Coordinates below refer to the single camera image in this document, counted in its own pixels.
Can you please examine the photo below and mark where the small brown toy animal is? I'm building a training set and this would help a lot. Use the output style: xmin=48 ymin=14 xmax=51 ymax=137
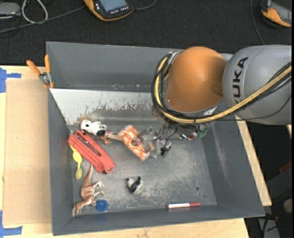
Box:
xmin=99 ymin=131 xmax=120 ymax=145

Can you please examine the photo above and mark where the blue bottle cap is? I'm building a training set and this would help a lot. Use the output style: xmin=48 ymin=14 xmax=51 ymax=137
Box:
xmin=95 ymin=199 xmax=109 ymax=213

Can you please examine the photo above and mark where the grey metal bin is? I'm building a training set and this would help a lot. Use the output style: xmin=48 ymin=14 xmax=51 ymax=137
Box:
xmin=46 ymin=41 xmax=266 ymax=236

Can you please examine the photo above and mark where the white and black toy cow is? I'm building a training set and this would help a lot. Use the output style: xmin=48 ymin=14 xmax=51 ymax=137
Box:
xmin=80 ymin=119 xmax=108 ymax=137

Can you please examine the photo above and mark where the brown toy dinosaur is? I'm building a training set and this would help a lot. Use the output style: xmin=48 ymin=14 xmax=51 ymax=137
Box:
xmin=72 ymin=164 xmax=106 ymax=218

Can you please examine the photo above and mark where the brown cardboard board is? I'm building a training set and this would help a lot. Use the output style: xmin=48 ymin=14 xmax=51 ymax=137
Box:
xmin=2 ymin=79 xmax=52 ymax=227

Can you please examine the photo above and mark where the black and white toy panda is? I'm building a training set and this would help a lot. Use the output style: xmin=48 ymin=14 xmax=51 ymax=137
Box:
xmin=125 ymin=176 xmax=144 ymax=195

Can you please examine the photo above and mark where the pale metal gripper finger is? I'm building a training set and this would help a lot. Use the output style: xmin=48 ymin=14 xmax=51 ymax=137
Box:
xmin=137 ymin=126 xmax=160 ymax=143
xmin=148 ymin=139 xmax=165 ymax=159

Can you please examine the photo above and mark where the yellow plastic spoon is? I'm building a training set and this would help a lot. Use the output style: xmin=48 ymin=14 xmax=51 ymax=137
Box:
xmin=69 ymin=144 xmax=84 ymax=180

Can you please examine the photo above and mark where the red and white marker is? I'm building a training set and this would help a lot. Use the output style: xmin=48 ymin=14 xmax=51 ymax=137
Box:
xmin=166 ymin=202 xmax=202 ymax=210

